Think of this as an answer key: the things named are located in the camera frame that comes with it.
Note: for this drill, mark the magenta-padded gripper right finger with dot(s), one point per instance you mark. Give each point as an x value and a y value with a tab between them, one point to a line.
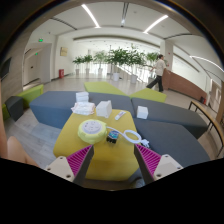
151	161

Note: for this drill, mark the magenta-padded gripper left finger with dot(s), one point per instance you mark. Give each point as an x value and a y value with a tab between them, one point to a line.
76	163

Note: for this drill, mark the dark multi-port charger block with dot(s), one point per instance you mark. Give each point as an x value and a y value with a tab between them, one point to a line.
112	136

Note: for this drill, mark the round yellow-green power strip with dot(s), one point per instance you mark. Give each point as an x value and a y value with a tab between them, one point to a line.
91	130

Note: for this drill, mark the small white cube box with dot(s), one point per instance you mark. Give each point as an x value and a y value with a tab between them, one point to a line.
142	112

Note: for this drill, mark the wet wipes pack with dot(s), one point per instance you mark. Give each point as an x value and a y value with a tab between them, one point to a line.
83	108

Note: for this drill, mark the small white tube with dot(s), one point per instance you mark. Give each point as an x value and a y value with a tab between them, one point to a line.
120	115

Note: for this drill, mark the long grey upholstered bench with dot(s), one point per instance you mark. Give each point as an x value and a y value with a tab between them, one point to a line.
50	108

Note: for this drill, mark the person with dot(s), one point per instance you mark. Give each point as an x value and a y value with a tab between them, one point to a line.
160	68
16	150

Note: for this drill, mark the large white box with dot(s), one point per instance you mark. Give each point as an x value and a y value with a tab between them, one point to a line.
104	109

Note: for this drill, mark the green upholstered bench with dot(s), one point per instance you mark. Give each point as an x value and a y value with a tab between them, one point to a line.
105	88
150	95

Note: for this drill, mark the stacked white tissue packs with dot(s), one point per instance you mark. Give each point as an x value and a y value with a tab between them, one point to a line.
82	97

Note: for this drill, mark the green sofa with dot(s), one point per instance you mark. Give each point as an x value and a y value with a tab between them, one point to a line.
31	95

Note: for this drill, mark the dark grey ottoman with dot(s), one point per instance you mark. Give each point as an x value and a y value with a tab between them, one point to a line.
14	107

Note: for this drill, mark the red bin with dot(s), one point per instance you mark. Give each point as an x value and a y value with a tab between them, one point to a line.
61	74

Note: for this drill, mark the row of potted plants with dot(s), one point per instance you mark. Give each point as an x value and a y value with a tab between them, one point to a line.
120	58

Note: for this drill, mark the green exit sign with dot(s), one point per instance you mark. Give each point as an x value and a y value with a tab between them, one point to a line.
40	40

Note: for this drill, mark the ceiling light strips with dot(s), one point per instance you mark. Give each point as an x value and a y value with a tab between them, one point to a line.
90	15

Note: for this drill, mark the wooden bench with black frame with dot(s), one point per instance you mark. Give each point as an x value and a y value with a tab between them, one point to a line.
203	108

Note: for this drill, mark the framed wall picture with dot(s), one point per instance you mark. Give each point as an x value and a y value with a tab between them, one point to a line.
63	51

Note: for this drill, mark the dark wall screen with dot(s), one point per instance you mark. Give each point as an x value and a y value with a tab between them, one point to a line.
5	68

